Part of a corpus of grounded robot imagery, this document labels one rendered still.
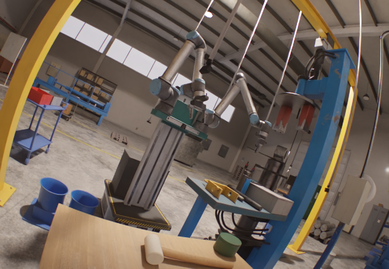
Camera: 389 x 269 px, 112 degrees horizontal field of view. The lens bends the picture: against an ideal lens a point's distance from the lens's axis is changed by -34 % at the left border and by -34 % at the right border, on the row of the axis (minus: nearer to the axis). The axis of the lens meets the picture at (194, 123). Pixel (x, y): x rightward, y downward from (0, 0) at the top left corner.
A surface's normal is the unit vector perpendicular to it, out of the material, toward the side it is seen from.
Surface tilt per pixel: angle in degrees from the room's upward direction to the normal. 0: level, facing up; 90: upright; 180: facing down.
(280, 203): 90
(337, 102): 90
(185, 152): 90
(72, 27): 90
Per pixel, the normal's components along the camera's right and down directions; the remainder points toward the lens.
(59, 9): 0.42, 0.11
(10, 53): -0.02, -0.10
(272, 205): -0.80, -0.41
